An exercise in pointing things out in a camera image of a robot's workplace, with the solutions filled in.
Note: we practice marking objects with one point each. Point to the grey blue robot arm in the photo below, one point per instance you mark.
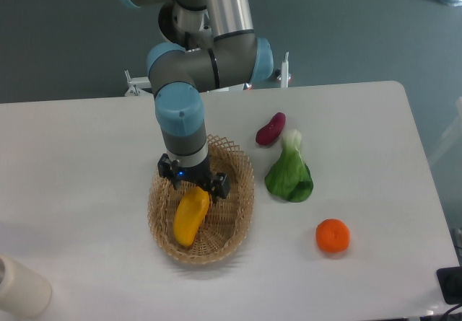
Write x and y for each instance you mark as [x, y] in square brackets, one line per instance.
[213, 46]

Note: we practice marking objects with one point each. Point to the green bok choy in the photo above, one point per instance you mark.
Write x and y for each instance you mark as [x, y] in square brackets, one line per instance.
[289, 177]

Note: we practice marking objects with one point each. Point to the orange tangerine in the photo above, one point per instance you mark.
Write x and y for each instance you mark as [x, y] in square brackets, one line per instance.
[332, 236]

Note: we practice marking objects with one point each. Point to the black device at table edge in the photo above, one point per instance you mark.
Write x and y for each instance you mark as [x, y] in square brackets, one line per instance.
[449, 280]

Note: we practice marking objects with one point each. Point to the cream cylindrical cup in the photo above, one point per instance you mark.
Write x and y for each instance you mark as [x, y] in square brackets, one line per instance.
[24, 293]

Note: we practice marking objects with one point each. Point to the yellow mango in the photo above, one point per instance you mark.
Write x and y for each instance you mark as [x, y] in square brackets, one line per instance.
[189, 216]

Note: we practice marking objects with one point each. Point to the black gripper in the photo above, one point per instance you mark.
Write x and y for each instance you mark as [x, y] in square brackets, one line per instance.
[216, 184]

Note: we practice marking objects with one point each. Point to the purple sweet potato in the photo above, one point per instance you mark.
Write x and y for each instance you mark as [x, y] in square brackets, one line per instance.
[269, 133]

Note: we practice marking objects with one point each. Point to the woven wicker basket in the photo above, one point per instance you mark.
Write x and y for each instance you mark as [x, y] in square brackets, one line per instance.
[226, 223]

